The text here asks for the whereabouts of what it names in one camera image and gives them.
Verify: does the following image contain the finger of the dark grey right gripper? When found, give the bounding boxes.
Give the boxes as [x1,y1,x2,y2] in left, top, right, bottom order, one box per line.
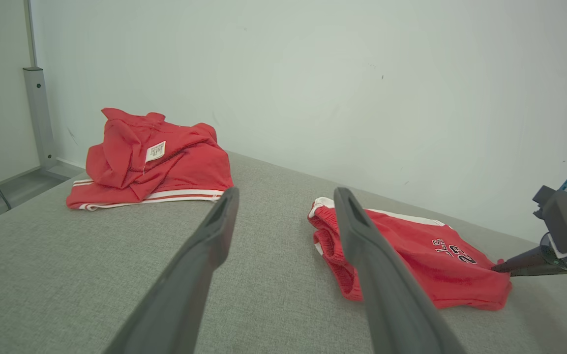
[491,245,567,277]

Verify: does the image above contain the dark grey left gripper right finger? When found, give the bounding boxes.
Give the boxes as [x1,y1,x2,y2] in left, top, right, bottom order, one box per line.
[333,187,468,354]

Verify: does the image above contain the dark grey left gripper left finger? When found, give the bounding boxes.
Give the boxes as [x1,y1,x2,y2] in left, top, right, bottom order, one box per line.
[102,187,240,354]

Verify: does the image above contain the red Bulls 23 shorts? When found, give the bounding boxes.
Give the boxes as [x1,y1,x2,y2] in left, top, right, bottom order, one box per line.
[307,197,513,311]

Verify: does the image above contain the red jersey with white label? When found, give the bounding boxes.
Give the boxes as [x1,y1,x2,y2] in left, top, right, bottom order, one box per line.
[65,107,235,211]

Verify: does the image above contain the grey fabric sofa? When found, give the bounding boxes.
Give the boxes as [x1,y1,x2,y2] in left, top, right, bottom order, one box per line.
[0,150,567,354]

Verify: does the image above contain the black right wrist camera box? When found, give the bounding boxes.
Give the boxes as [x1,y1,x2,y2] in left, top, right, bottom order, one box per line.
[532,185,559,207]

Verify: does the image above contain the grey metal floor rail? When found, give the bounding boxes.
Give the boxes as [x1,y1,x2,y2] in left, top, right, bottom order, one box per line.
[0,166,43,203]

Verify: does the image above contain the grey metal frame post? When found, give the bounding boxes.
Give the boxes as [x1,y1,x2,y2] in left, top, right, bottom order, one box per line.
[22,0,85,178]

